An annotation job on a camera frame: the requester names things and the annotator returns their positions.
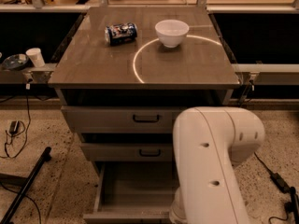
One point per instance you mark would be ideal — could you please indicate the black power adapter left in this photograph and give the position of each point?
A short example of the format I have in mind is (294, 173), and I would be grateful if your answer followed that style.
(14, 127)

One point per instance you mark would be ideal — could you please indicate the white bowl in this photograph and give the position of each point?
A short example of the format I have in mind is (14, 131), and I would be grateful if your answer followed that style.
(171, 33)

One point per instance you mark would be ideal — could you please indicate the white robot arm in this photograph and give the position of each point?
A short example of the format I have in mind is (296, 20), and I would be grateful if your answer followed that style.
(209, 142)

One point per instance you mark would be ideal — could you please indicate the grey drawer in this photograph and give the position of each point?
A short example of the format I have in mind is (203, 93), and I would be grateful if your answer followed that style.
(96, 119)
(134, 193)
(127, 152)

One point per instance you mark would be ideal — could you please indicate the grey drawer cabinet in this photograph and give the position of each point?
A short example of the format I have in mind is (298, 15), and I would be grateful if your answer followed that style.
(144, 72)

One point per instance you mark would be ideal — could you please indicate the white paper cup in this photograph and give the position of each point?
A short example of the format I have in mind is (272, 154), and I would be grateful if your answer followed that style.
(36, 57)

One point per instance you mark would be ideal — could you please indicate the dark blue plate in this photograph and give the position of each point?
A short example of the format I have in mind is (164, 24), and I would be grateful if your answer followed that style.
(15, 62)

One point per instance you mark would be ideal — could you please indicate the black tripod leg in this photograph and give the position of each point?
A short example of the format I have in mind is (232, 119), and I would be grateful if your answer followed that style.
(45, 156)

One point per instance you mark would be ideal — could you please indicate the black power adapter right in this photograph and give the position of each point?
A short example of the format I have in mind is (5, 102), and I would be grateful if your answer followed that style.
(280, 183)

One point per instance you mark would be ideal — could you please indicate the blue soda can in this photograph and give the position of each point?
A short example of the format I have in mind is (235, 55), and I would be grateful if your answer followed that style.
(121, 33)

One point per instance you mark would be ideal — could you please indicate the black power adapter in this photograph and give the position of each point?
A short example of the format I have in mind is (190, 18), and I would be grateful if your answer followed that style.
(14, 127)
(280, 183)

